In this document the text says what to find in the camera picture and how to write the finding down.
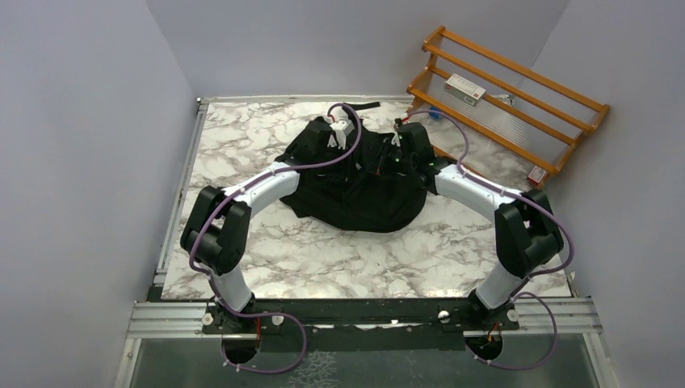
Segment small blue object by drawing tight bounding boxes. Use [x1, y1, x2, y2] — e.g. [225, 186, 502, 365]
[428, 107, 442, 121]

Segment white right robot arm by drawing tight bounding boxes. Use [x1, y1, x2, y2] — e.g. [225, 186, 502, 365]
[390, 121, 564, 329]

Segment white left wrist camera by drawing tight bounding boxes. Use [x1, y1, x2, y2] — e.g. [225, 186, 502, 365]
[327, 120, 354, 150]

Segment orange wooden shelf rack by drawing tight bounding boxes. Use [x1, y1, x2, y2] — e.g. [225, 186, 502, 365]
[406, 26, 610, 188]

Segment black student bag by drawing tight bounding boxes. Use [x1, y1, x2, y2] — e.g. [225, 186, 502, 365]
[281, 103, 428, 233]

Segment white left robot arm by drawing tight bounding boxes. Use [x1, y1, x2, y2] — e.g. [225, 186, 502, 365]
[180, 114, 362, 332]

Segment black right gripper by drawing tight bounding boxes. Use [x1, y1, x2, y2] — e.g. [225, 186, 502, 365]
[367, 138, 415, 179]

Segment small red white box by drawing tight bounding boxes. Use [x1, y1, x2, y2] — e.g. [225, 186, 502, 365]
[527, 166, 548, 185]

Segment black metal base rail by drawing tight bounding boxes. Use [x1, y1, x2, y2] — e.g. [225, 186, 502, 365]
[147, 286, 520, 353]

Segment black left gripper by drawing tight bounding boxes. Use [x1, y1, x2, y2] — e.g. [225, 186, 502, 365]
[314, 141, 361, 183]

